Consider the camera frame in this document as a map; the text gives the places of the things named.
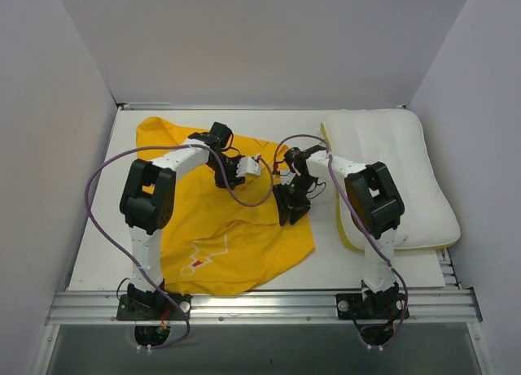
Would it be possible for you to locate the white pillow with yellow edge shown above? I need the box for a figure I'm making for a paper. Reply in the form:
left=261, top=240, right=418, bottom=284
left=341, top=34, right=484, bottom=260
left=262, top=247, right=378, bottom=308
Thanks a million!
left=321, top=108, right=461, bottom=252

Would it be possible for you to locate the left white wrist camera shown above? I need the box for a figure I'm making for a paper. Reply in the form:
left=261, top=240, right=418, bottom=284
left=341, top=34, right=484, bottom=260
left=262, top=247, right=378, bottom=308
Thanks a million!
left=236, top=156, right=262, bottom=177

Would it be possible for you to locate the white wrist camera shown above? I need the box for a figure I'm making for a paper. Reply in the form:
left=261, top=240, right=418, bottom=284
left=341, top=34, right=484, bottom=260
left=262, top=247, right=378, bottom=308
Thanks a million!
left=236, top=156, right=262, bottom=177
left=273, top=163, right=292, bottom=177

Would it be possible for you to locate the yellow pillowcase with print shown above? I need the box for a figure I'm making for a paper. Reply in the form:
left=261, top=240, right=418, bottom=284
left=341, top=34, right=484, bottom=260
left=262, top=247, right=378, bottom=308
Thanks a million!
left=136, top=116, right=317, bottom=297

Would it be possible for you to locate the aluminium front rail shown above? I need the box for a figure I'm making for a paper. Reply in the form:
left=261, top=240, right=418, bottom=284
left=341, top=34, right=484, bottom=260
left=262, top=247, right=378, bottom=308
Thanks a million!
left=46, top=289, right=482, bottom=325

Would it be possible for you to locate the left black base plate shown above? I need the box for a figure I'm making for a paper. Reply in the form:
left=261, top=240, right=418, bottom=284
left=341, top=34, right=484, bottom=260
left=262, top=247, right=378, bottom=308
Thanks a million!
left=116, top=294, right=192, bottom=321

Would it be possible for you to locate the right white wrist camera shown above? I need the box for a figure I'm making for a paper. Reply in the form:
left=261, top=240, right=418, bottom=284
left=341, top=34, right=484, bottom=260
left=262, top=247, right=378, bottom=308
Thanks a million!
left=273, top=163, right=292, bottom=177

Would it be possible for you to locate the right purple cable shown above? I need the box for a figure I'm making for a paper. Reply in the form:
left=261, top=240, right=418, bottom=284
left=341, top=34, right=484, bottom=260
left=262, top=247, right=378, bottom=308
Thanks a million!
left=273, top=133, right=409, bottom=349

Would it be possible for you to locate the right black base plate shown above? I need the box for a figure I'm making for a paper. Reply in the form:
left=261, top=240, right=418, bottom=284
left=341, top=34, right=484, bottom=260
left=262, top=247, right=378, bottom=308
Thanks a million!
left=335, top=292, right=405, bottom=321

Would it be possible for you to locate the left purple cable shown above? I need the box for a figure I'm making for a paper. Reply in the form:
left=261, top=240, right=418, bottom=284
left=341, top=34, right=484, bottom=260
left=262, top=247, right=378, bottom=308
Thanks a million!
left=83, top=142, right=274, bottom=351

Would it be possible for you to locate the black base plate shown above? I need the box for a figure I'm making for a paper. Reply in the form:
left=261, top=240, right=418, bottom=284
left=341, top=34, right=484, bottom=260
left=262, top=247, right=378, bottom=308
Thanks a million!
left=335, top=292, right=405, bottom=321
left=116, top=294, right=192, bottom=321

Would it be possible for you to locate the purple cable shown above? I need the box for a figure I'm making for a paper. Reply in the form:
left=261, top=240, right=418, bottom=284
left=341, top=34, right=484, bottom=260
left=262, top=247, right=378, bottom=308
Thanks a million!
left=83, top=142, right=274, bottom=351
left=273, top=133, right=409, bottom=349

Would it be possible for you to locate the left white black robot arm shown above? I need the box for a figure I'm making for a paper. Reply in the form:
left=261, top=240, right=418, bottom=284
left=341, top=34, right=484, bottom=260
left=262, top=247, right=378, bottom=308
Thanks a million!
left=120, top=122, right=245, bottom=319

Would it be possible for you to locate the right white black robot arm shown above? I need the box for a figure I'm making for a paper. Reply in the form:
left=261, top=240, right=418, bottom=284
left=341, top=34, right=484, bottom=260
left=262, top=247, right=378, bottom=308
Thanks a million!
left=273, top=145, right=405, bottom=317

